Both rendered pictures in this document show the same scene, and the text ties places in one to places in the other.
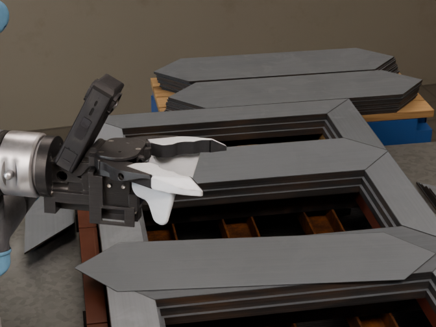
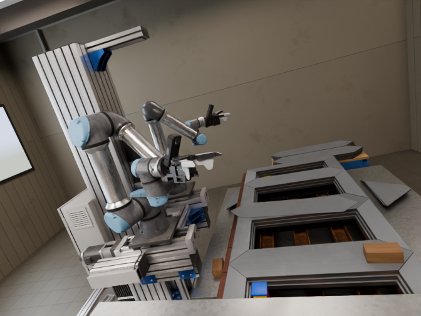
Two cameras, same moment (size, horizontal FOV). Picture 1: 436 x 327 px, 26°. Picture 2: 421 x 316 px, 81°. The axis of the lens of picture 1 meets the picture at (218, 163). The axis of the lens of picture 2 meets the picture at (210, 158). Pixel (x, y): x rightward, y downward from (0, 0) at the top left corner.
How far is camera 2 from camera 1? 51 cm
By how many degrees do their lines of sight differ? 27
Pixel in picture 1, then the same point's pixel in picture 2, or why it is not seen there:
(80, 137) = (167, 154)
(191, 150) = (208, 156)
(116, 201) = (180, 174)
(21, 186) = (156, 173)
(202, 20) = (297, 143)
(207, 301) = (269, 221)
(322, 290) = (311, 216)
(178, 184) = (187, 163)
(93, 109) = (169, 144)
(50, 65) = (254, 162)
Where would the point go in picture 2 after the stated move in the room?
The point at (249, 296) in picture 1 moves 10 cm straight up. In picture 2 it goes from (284, 219) to (280, 203)
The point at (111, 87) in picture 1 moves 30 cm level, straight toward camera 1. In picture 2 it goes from (173, 136) to (118, 170)
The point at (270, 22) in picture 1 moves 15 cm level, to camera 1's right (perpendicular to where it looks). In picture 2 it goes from (320, 141) to (331, 140)
